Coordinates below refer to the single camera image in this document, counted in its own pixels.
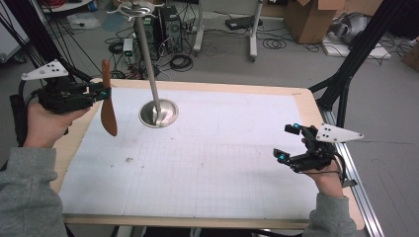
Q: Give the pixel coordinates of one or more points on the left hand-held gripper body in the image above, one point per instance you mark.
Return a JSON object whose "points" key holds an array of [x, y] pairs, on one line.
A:
{"points": [[62, 97]]}

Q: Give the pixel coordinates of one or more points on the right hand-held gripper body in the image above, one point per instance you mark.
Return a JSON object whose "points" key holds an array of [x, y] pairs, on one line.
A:
{"points": [[318, 154]]}

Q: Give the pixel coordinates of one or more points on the brown wooden spatula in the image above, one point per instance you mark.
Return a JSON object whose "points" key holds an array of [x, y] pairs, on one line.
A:
{"points": [[108, 118]]}

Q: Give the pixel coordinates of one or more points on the person's right hand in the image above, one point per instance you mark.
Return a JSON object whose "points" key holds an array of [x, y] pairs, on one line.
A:
{"points": [[327, 182]]}

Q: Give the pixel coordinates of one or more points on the person's left hand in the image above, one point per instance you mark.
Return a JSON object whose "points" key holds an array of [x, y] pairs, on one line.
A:
{"points": [[44, 128]]}

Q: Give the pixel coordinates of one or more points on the small device with green light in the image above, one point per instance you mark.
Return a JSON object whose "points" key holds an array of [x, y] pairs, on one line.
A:
{"points": [[128, 47]]}

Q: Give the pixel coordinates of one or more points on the metal utensil stand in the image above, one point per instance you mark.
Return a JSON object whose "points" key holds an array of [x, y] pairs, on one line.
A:
{"points": [[151, 82]]}

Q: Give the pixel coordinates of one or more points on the white grid mat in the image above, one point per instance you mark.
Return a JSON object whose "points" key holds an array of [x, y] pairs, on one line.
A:
{"points": [[214, 164]]}

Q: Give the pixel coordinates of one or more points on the black computer tower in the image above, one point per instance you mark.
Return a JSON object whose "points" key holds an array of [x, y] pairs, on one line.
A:
{"points": [[171, 29]]}

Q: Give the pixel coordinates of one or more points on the white foam board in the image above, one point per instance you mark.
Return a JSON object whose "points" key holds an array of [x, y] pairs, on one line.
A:
{"points": [[355, 51]]}

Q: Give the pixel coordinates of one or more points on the light desk with white legs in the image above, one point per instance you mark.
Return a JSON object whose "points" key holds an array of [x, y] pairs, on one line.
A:
{"points": [[255, 33]]}

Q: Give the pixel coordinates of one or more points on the large open cardboard box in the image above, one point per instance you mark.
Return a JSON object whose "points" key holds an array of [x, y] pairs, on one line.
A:
{"points": [[306, 23]]}

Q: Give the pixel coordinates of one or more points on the grey vacuum cleaner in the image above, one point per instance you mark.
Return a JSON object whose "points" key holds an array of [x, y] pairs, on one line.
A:
{"points": [[352, 28]]}

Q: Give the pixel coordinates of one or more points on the black flat device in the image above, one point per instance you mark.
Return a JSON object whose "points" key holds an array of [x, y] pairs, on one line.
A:
{"points": [[242, 22]]}

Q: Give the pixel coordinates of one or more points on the small cardboard box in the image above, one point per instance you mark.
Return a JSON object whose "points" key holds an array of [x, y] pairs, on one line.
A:
{"points": [[411, 57]]}

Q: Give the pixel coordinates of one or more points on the aluminium rail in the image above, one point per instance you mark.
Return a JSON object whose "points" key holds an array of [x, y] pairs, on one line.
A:
{"points": [[359, 191]]}

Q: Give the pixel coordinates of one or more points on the black metal frame post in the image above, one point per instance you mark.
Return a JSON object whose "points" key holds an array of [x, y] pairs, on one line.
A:
{"points": [[359, 56], [33, 29]]}

